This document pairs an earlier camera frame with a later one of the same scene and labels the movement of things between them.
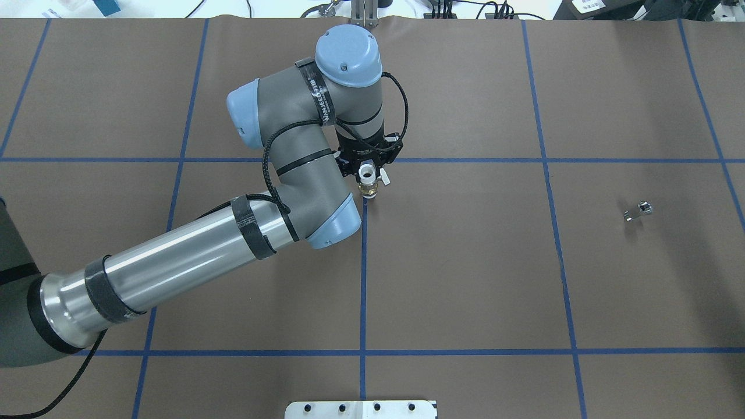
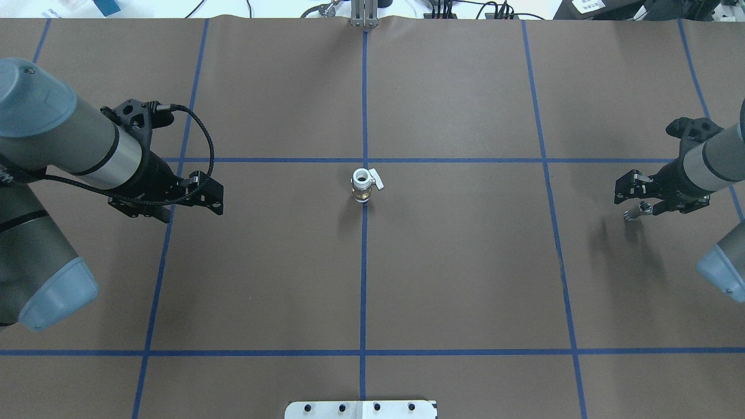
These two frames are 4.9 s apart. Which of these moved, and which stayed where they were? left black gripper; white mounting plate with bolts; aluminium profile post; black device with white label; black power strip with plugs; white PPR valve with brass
Moved: white PPR valve with brass; left black gripper
Stayed: black power strip with plugs; black device with white label; white mounting plate with bolts; aluminium profile post
